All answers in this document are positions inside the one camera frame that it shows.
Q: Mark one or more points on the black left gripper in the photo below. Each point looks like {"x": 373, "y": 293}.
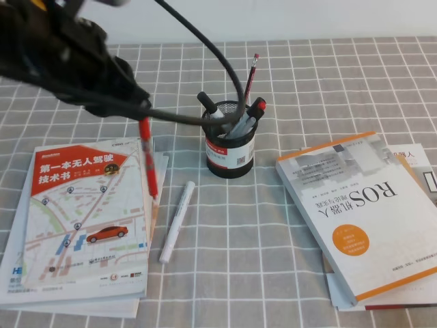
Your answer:
{"x": 118, "y": 82}

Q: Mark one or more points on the red pen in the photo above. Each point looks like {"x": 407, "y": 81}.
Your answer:
{"x": 146, "y": 143}

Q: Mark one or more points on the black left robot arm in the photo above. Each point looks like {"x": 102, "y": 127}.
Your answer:
{"x": 48, "y": 45}

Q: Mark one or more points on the black marker in holder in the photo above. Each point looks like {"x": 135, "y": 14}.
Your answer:
{"x": 212, "y": 111}

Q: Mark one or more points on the white marker pen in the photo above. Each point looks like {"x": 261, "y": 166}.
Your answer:
{"x": 177, "y": 223}

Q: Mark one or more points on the black mesh pen holder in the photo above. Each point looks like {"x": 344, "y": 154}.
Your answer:
{"x": 229, "y": 158}

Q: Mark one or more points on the grey pen in holder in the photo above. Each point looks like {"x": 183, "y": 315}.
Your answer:
{"x": 245, "y": 123}

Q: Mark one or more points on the black red-capped pen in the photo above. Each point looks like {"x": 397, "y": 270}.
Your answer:
{"x": 257, "y": 109}

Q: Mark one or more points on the red and white map book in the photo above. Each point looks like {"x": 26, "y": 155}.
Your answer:
{"x": 85, "y": 212}

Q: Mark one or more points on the red pencil with eraser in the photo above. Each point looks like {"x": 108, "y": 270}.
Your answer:
{"x": 250, "y": 77}

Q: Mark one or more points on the white expo catalogue book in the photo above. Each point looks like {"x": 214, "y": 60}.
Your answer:
{"x": 20, "y": 273}

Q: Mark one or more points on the grey checkered tablecloth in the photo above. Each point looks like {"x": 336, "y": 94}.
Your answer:
{"x": 244, "y": 257}

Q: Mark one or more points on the white orange ROS book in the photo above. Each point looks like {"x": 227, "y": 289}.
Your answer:
{"x": 371, "y": 219}

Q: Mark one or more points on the robot book under ROS book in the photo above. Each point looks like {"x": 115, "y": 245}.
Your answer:
{"x": 419, "y": 294}

